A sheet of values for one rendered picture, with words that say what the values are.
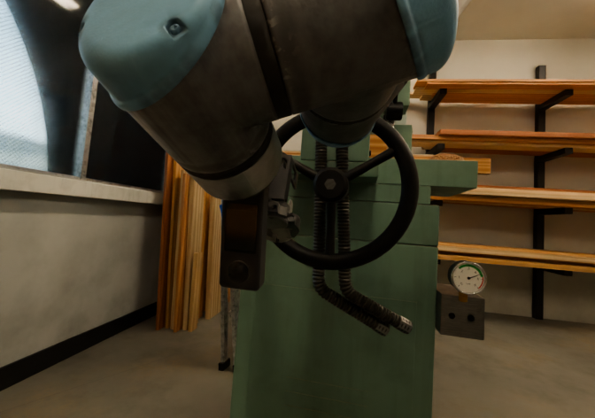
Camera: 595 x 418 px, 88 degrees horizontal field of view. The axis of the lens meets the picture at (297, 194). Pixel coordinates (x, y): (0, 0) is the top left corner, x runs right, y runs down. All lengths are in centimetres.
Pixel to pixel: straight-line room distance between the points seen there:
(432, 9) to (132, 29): 16
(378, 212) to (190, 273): 161
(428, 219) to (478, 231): 276
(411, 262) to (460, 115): 296
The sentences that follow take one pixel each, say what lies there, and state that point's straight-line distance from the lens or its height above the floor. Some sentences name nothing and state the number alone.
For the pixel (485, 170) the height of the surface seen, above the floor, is 91.
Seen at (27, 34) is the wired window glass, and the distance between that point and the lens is 183.
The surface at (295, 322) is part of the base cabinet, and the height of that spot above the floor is 51.
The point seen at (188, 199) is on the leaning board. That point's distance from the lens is 212.
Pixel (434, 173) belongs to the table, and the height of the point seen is 87.
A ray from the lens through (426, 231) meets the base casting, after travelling 72.
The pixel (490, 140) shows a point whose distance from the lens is 309.
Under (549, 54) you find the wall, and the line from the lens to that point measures 415.
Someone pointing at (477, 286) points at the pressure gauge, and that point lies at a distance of 69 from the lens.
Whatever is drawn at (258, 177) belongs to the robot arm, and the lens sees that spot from 27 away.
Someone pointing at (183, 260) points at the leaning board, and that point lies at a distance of 212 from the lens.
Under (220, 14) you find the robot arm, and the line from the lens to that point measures 19.
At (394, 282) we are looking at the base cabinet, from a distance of 73.
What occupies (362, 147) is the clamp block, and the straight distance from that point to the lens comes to 63.
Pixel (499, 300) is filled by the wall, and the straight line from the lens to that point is 361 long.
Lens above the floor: 75
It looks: 4 degrees up
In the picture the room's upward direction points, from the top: 4 degrees clockwise
